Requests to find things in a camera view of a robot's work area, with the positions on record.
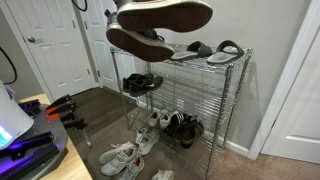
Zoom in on dark grey sneaker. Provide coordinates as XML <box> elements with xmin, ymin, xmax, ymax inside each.
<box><xmin>115</xmin><ymin>0</ymin><xmax>213</xmax><ymax>33</ymax></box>
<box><xmin>104</xmin><ymin>9</ymin><xmax>174</xmax><ymax>62</ymax></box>

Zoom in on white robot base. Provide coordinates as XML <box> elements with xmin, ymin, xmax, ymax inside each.
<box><xmin>0</xmin><ymin>81</ymin><xmax>34</xmax><ymax>150</ymax></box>

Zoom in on black sneaker with swoosh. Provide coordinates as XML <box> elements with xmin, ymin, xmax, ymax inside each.
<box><xmin>129</xmin><ymin>76</ymin><xmax>163</xmax><ymax>97</ymax></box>

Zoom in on black sneaker behind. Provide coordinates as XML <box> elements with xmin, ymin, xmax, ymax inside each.
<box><xmin>123</xmin><ymin>73</ymin><xmax>153</xmax><ymax>93</ymax></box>

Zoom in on black white striped sandal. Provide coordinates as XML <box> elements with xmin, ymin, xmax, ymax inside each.
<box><xmin>164</xmin><ymin>111</ymin><xmax>184</xmax><ymax>135</ymax></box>

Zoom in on brown sandal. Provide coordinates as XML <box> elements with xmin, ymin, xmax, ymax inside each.
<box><xmin>181</xmin><ymin>122</ymin><xmax>196</xmax><ymax>149</ymax></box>
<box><xmin>192</xmin><ymin>116</ymin><xmax>204</xmax><ymax>137</ymax></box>

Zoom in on small grey sneaker left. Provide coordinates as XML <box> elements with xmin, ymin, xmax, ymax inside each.
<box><xmin>135</xmin><ymin>127</ymin><xmax>148</xmax><ymax>144</ymax></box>

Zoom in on black slide sandal left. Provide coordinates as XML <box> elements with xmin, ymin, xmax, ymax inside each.
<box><xmin>171</xmin><ymin>41</ymin><xmax>213</xmax><ymax>61</ymax></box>

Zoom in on black slide sandal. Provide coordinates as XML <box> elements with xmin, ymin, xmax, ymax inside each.
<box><xmin>171</xmin><ymin>41</ymin><xmax>213</xmax><ymax>61</ymax></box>
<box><xmin>207</xmin><ymin>40</ymin><xmax>244</xmax><ymax>64</ymax></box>

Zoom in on white panel door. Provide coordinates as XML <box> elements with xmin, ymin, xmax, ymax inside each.
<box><xmin>76</xmin><ymin>0</ymin><xmax>135</xmax><ymax>91</ymax></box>
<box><xmin>1</xmin><ymin>0</ymin><xmax>94</xmax><ymax>99</ymax></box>

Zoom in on white swoosh sneaker lone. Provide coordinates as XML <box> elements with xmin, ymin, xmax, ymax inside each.
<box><xmin>98</xmin><ymin>141</ymin><xmax>135</xmax><ymax>165</ymax></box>

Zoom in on black slide sandal right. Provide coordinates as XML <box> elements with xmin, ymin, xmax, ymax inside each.
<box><xmin>207</xmin><ymin>40</ymin><xmax>244</xmax><ymax>64</ymax></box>

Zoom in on white swoosh sneaker by pair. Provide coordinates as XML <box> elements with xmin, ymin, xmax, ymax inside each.
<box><xmin>151</xmin><ymin>170</ymin><xmax>174</xmax><ymax>180</ymax></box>

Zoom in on grey knit sneaker orange insole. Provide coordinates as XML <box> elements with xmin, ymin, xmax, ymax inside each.
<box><xmin>101</xmin><ymin>148</ymin><xmax>137</xmax><ymax>176</ymax></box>

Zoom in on black orange clamp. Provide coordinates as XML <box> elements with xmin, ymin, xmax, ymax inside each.
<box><xmin>45</xmin><ymin>94</ymin><xmax>88</xmax><ymax>130</ymax></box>

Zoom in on wooden table top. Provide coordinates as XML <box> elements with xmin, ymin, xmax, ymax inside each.
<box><xmin>18</xmin><ymin>93</ymin><xmax>94</xmax><ymax>180</ymax></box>

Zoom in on white door at right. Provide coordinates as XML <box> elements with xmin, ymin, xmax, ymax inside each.
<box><xmin>247</xmin><ymin>0</ymin><xmax>320</xmax><ymax>164</ymax></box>

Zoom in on black aluminium rails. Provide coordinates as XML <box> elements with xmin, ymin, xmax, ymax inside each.
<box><xmin>0</xmin><ymin>100</ymin><xmax>65</xmax><ymax>180</ymax></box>

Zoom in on chrome wire shoe rack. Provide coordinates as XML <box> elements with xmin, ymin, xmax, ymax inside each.
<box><xmin>125</xmin><ymin>48</ymin><xmax>253</xmax><ymax>179</ymax></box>

